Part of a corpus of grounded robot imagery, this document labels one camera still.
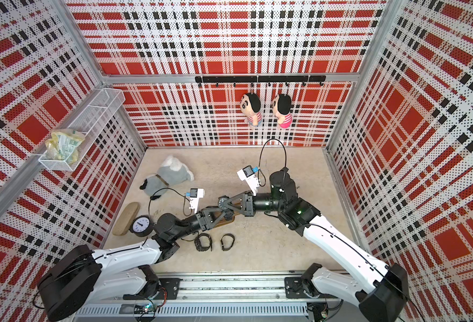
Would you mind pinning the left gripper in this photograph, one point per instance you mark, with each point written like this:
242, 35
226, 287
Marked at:
205, 217

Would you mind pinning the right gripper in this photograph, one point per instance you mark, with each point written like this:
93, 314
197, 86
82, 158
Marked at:
248, 204

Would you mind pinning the wooden watch stand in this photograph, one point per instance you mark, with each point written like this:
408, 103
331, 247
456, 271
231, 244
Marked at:
225, 220

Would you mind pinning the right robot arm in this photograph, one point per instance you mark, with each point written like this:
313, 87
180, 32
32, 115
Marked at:
379, 290

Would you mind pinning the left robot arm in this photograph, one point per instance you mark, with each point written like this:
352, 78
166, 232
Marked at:
86, 276

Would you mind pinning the grey plush toy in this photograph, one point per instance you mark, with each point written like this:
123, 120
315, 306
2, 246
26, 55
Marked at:
171, 172

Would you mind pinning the black round alarm clock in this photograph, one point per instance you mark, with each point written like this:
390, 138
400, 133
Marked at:
142, 226

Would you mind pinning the oval wooden tray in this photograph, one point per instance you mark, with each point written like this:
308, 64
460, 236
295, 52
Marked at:
125, 218

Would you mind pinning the doll with striped shirt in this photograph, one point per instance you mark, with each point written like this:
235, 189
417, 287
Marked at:
250, 105

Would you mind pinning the doll with pink shirt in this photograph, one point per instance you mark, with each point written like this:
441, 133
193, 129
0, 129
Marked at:
282, 105

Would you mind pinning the yellow green snack packet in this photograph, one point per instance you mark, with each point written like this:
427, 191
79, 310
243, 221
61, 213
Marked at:
63, 145

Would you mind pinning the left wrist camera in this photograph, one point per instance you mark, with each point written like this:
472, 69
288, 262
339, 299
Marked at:
194, 197

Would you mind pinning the black hook rail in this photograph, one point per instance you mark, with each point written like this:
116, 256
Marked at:
261, 79

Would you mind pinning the white wire basket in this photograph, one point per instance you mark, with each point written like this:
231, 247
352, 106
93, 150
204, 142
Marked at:
91, 121

